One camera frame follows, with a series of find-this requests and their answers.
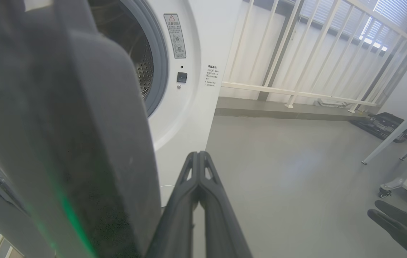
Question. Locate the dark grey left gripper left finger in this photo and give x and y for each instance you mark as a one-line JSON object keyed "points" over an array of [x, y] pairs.
{"points": [[175, 222]]}

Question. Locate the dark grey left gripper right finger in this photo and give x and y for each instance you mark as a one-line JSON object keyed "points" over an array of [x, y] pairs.
{"points": [[221, 229]]}

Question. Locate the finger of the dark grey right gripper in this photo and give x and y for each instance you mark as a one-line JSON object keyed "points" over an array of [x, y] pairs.
{"points": [[404, 215], [404, 236]]}

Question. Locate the round black glass washer door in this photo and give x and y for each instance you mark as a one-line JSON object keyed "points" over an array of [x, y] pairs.
{"points": [[63, 125]]}

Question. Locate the white front-load washing machine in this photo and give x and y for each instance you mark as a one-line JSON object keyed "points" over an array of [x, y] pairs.
{"points": [[192, 118]]}

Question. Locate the white wheeled stand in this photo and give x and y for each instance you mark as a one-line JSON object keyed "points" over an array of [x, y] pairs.
{"points": [[393, 184]]}

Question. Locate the white table leg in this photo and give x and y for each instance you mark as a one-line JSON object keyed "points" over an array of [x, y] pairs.
{"points": [[397, 130]]}

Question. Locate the black flat floor device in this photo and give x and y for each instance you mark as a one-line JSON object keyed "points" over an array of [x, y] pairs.
{"points": [[386, 125]]}

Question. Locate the small printed text sticker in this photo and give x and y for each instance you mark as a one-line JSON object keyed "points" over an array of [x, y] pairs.
{"points": [[212, 76]]}

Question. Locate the white metal railing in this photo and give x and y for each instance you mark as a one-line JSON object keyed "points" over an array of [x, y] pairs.
{"points": [[296, 94]]}

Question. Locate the grey warning sticker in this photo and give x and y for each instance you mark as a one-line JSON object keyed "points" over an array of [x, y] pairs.
{"points": [[175, 36]]}

